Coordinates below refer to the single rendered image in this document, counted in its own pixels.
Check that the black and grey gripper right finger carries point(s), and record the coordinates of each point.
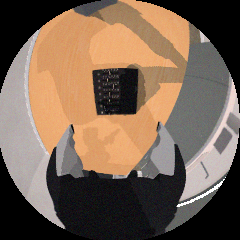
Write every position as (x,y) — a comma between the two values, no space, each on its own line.
(166,166)

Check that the black lighting desk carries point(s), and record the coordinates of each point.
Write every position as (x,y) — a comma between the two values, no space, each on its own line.
(118,94)

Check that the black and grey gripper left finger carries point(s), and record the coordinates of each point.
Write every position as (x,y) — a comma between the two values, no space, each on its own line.
(64,165)

